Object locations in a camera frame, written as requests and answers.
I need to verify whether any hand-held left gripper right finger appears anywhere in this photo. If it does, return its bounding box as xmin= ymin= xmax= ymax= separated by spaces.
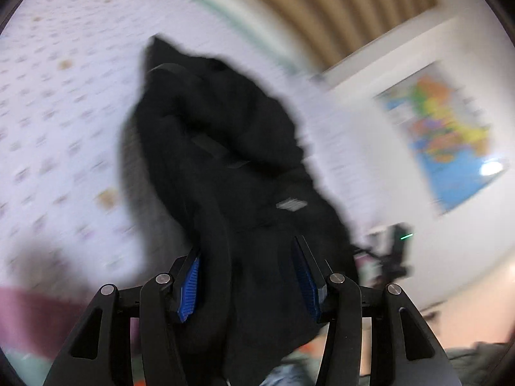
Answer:
xmin=292 ymin=235 xmax=463 ymax=386

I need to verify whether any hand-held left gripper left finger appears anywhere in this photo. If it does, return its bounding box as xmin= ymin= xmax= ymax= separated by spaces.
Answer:
xmin=42 ymin=245 xmax=202 ymax=386

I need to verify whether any black hooded jacket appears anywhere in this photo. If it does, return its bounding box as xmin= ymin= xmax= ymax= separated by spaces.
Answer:
xmin=121 ymin=34 xmax=363 ymax=386

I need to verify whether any blue grey cloth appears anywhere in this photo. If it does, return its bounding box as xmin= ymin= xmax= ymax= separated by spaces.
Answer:
xmin=257 ymin=332 xmax=334 ymax=386

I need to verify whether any floral pillow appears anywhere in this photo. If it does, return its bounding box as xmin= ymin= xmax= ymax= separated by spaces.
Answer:
xmin=287 ymin=73 xmax=437 ymax=230

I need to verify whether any person's grey-green clothing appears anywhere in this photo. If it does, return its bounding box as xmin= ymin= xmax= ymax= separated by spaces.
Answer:
xmin=445 ymin=341 xmax=513 ymax=386

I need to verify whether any floral bedsheet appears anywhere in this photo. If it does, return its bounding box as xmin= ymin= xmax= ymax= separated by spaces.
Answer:
xmin=0 ymin=0 xmax=323 ymax=290

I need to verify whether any teal under-sheet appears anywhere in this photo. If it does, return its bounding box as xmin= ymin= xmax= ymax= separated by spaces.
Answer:
xmin=131 ymin=0 xmax=292 ymax=71

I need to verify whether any colourful wall map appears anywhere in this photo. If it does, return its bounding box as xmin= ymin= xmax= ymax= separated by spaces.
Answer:
xmin=374 ymin=60 xmax=510 ymax=216

